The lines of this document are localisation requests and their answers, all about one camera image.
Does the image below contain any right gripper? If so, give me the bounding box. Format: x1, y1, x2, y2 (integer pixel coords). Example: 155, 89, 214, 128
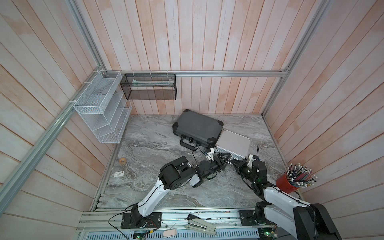
232, 158, 257, 185

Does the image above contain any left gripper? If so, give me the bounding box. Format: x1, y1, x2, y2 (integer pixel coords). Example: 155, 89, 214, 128
202, 152, 231, 179

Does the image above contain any silver aluminium poker case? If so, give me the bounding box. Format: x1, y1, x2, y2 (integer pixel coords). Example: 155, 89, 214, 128
215, 130, 251, 160

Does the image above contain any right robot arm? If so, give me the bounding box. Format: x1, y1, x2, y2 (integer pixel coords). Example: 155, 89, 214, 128
232, 160, 342, 240

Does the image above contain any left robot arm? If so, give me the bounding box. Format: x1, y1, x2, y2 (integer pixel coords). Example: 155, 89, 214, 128
132, 153, 231, 219

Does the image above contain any dark grey poker case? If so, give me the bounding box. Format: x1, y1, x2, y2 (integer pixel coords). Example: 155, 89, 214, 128
172, 109, 224, 151

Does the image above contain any red pencil cup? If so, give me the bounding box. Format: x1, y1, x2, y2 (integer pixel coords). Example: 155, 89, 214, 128
276, 164, 318, 194

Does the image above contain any grey stapler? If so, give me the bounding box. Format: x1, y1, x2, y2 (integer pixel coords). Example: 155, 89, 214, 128
185, 214, 217, 236

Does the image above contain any pink eraser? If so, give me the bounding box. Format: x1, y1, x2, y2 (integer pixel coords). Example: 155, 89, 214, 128
163, 229, 177, 238

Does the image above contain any tape roll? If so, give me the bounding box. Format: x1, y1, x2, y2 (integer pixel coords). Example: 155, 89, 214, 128
118, 158, 127, 166

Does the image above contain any small white card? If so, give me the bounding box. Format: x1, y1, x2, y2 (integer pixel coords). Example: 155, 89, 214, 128
114, 171, 125, 178

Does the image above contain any black mesh basket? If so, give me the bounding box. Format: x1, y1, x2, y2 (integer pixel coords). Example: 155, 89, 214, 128
120, 73, 177, 101

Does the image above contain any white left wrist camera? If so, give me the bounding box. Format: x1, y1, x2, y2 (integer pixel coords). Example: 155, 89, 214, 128
207, 148, 215, 162

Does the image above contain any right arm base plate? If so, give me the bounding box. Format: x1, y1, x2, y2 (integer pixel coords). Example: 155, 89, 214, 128
239, 210, 266, 226

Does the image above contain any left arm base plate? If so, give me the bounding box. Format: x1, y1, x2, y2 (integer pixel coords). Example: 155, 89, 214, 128
121, 212, 162, 229

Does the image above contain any aluminium frame rail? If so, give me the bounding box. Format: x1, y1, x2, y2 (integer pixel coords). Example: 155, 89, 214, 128
120, 70, 288, 78

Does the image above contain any white wire mesh shelf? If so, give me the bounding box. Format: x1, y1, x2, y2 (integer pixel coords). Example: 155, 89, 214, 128
74, 71, 132, 144

